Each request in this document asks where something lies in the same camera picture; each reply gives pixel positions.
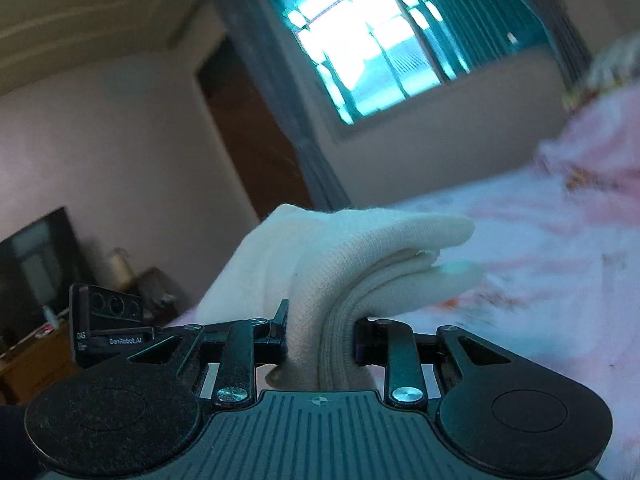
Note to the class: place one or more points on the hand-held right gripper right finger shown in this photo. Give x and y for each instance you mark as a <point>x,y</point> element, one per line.
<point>361,345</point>

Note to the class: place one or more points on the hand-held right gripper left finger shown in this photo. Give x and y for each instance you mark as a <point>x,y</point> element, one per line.
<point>281,332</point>

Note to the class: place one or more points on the white knit garment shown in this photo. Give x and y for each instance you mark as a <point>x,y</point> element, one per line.
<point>350,250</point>

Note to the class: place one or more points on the white jar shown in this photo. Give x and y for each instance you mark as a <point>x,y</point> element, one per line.
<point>120,266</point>

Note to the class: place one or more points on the wooden cabinet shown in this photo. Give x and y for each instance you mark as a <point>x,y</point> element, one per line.
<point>35,365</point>

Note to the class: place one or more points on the black television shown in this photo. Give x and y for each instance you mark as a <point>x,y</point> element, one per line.
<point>40,265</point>

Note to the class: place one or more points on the floral white bed sheet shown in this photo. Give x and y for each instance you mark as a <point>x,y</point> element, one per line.
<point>525,270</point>

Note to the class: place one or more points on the brown wooden door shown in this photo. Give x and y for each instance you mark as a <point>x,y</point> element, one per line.
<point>245,140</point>

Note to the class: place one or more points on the grey curtain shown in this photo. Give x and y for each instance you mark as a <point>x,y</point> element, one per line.
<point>570,25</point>
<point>285,110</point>

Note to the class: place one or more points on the barred window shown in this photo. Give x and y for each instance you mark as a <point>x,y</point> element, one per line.
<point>355,45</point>

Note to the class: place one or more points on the pink blanket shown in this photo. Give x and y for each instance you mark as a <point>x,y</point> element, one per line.
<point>595,145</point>

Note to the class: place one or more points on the teal curtain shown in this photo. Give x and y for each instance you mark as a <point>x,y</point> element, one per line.
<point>475,15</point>

